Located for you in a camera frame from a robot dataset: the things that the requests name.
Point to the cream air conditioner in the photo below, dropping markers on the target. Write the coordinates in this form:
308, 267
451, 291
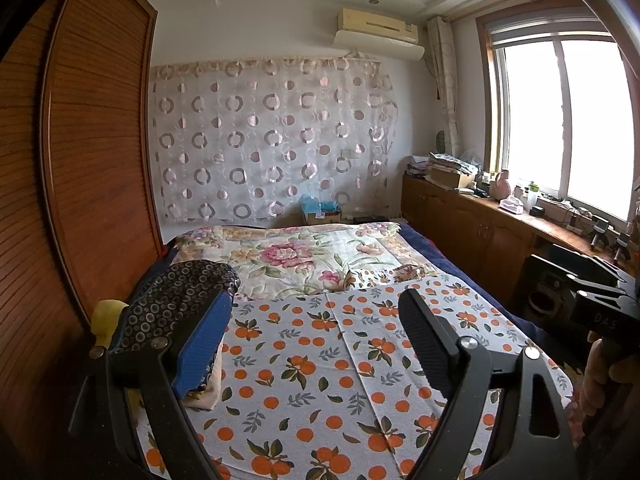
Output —
380, 32

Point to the tissue box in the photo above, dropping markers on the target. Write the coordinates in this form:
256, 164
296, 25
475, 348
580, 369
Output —
511, 206

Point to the dark blue circle-print garment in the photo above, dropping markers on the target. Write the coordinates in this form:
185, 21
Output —
175, 295

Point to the pink vase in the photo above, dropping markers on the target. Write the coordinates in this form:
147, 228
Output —
500, 185

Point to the navy blanket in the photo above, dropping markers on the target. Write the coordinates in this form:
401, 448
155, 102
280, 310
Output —
450, 260

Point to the cardboard box with blue bags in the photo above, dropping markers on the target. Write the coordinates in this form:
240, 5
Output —
321, 210

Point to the person's right hand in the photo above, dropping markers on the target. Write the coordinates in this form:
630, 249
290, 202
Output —
597, 380

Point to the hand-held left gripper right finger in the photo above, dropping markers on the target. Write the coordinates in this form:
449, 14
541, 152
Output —
425, 340

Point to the small black box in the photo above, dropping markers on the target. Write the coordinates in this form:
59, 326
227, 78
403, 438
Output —
538, 211

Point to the stack of papers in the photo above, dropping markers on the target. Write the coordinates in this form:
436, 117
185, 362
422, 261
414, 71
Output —
445, 160

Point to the orange fruit print sheet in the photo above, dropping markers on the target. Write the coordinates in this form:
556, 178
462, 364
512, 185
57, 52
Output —
325, 385

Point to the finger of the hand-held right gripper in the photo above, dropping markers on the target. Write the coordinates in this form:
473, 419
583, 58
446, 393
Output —
570, 274
625, 275

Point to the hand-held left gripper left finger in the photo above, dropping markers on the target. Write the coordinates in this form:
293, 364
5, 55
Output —
202, 345

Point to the wooden cabinet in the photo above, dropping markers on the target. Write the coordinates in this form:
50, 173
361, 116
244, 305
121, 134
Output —
465, 230

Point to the yellow cloth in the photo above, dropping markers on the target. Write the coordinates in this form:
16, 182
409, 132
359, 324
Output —
107, 320

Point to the floral quilt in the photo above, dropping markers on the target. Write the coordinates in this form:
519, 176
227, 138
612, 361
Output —
290, 255

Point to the sheer circle-pattern curtain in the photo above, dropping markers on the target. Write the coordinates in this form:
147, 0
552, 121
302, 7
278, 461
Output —
275, 135

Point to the tied window curtain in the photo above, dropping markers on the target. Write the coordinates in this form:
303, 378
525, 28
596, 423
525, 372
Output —
444, 85

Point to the beige folded cloth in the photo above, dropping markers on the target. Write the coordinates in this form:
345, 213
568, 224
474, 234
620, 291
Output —
207, 392

